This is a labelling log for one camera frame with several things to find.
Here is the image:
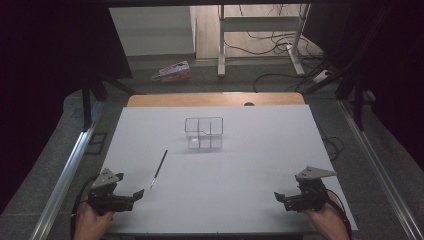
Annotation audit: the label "thin black looped cable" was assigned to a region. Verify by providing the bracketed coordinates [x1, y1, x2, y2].
[318, 124, 346, 163]

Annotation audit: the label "white board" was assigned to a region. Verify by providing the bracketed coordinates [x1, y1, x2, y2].
[99, 104, 359, 235]

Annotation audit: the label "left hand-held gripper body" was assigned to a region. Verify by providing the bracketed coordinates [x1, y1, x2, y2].
[87, 168, 135, 216]

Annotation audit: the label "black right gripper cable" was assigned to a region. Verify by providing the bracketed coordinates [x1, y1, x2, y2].
[328, 189, 353, 240]

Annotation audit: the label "clear acrylic organizer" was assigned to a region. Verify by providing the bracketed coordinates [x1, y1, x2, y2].
[184, 116, 224, 150]

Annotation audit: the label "red white packet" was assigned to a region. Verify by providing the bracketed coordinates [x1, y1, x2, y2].
[151, 60, 193, 84]

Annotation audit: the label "black floor cable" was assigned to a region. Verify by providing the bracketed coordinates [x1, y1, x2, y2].
[252, 72, 306, 93]

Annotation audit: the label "white desk frame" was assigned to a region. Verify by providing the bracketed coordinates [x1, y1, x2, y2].
[217, 3, 312, 78]

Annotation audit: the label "person's left hand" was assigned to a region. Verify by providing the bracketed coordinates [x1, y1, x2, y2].
[73, 201, 115, 236]

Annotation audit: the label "white power strip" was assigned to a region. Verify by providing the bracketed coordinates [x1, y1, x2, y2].
[312, 69, 332, 84]

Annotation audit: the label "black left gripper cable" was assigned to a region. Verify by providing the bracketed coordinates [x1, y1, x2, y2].
[69, 174, 101, 240]

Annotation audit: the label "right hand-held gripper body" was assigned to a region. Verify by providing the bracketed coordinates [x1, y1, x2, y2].
[283, 165, 337, 213]

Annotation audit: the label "wooden table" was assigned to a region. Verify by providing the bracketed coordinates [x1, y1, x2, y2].
[127, 92, 306, 108]

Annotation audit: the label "black rectangular floor frame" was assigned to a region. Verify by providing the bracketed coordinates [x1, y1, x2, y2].
[84, 131, 109, 156]

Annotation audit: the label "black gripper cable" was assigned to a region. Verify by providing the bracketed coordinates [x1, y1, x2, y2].
[328, 189, 353, 240]
[69, 174, 101, 240]

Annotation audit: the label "white panel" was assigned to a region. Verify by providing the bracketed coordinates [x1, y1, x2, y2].
[109, 5, 197, 57]

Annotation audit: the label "person's right hand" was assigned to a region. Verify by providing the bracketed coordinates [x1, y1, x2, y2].
[303, 192, 343, 232]

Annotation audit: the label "dark curtain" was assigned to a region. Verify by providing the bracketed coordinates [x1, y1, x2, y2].
[0, 0, 133, 214]
[303, 0, 424, 172]

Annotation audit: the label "aluminium rail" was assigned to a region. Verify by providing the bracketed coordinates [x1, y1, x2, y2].
[337, 99, 424, 240]
[29, 99, 105, 240]

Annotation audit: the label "black metal stand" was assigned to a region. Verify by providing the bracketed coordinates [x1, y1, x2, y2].
[80, 74, 138, 132]
[301, 6, 391, 132]

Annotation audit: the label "tangled black floor cables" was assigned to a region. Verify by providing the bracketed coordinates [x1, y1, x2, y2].
[223, 4, 326, 61]

